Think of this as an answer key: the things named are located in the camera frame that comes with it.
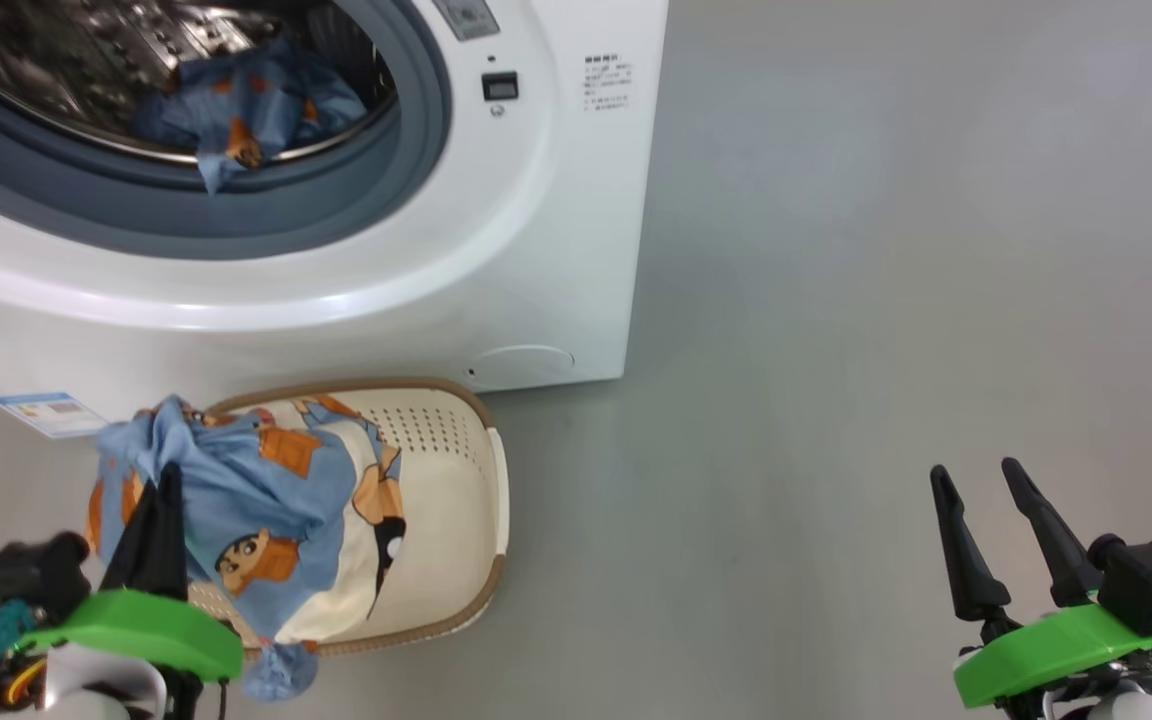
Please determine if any washing machine drum opening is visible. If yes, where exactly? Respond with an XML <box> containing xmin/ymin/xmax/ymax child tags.
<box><xmin>0</xmin><ymin>0</ymin><xmax>399</xmax><ymax>166</ymax></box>

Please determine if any blue cartoon print garment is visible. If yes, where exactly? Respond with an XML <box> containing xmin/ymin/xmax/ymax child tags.
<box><xmin>86</xmin><ymin>395</ymin><xmax>407</xmax><ymax>701</ymax></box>
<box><xmin>131</xmin><ymin>40</ymin><xmax>369</xmax><ymax>196</ymax></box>

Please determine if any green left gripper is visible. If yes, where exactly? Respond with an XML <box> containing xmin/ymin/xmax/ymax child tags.
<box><xmin>16</xmin><ymin>462</ymin><xmax>245</xmax><ymax>683</ymax></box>

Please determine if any blue energy label sticker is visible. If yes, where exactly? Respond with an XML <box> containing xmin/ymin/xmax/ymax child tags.
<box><xmin>0</xmin><ymin>392</ymin><xmax>109</xmax><ymax>439</ymax></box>

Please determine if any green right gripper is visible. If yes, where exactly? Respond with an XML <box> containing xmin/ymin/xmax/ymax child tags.
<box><xmin>929</xmin><ymin>457</ymin><xmax>1152</xmax><ymax>711</ymax></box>

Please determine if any white front-load washing machine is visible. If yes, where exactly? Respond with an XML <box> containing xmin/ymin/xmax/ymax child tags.
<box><xmin>0</xmin><ymin>0</ymin><xmax>669</xmax><ymax>441</ymax></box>

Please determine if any grey warning sticker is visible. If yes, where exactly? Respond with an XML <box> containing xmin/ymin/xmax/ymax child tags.
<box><xmin>433</xmin><ymin>0</ymin><xmax>499</xmax><ymax>41</ymax></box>

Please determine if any cream perforated laundry basket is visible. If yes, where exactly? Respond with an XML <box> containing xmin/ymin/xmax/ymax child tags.
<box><xmin>186</xmin><ymin>377</ymin><xmax>510</xmax><ymax>658</ymax></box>

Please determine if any black text instruction label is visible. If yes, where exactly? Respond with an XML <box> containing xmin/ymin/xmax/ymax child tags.
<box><xmin>583</xmin><ymin>55</ymin><xmax>634</xmax><ymax>111</ymax></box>

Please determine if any round white filter cover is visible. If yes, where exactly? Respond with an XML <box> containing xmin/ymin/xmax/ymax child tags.
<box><xmin>466</xmin><ymin>345</ymin><xmax>575</xmax><ymax>391</ymax></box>

